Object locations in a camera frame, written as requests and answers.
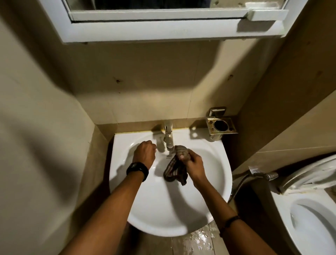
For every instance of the person's right hand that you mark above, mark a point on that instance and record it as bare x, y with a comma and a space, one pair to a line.
194, 166

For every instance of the person's right fingers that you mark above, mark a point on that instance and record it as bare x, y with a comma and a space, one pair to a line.
187, 155

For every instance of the metal toothbrush holder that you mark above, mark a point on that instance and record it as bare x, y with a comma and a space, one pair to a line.
220, 123

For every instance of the person's left forearm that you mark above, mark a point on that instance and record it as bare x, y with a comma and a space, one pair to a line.
103, 211

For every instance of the person's left fingers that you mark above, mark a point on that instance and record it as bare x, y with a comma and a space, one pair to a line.
150, 147

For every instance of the person's right forearm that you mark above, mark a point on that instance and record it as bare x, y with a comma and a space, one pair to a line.
233, 218

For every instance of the white toilet bowl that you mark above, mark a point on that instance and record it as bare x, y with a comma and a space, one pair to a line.
307, 223

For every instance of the white mirror cabinet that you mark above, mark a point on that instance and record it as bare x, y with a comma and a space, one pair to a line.
168, 19

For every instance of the chrome bidet sprayer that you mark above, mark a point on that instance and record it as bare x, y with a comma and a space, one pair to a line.
265, 174

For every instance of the person's left hand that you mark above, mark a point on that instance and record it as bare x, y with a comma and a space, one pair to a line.
143, 154

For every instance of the brown striped cloth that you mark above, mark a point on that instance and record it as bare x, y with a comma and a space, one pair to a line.
176, 168

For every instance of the chrome faucet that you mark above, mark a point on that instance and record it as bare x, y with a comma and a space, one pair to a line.
168, 136

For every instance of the white toilet seat lid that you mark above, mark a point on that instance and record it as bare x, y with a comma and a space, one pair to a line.
309, 172

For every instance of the white ceramic sink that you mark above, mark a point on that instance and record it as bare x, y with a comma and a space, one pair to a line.
168, 184

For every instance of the black wristwatch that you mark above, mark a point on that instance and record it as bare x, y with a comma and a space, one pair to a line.
137, 169

